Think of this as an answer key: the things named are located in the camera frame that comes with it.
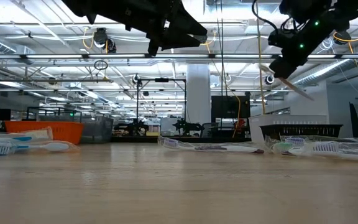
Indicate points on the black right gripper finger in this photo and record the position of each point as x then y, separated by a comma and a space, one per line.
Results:
277, 68
291, 67

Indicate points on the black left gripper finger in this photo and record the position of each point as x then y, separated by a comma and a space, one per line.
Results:
182, 18
176, 40

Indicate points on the orange toothbrush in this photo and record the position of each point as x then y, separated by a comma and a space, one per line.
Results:
297, 88

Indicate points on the green toothbrush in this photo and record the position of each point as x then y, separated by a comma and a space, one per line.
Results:
283, 147

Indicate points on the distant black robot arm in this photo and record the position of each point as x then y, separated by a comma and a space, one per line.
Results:
185, 127
134, 127

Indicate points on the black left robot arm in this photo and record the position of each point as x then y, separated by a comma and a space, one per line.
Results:
79, 6

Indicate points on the white building column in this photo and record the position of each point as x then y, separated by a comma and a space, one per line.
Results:
197, 93

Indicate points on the black monitor on stand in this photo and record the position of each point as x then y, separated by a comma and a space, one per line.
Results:
228, 107

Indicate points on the black plastic basket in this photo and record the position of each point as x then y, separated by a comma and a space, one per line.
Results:
300, 130

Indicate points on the black slanted panel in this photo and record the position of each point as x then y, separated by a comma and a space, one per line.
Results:
354, 119

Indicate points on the orange plastic basket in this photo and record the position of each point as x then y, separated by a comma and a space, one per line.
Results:
70, 130

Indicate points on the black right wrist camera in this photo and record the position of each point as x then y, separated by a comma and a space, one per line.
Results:
280, 39

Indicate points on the black gantry frame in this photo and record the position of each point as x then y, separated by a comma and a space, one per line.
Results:
162, 80

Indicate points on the black aluminium table frame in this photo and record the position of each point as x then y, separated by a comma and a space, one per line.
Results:
135, 140

